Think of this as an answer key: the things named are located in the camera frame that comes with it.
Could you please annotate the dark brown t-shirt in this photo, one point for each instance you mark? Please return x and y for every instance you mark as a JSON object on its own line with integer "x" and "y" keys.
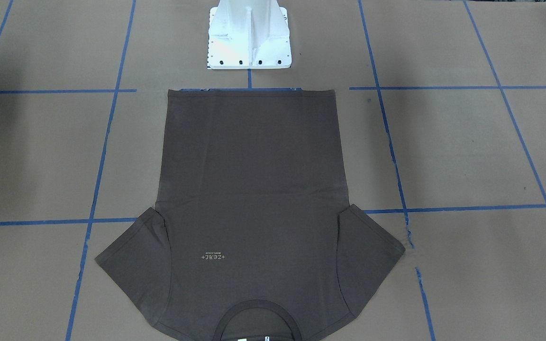
{"x": 252, "y": 236}

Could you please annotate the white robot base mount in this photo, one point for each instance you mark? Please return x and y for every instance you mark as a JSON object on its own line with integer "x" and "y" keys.
{"x": 248, "y": 34}

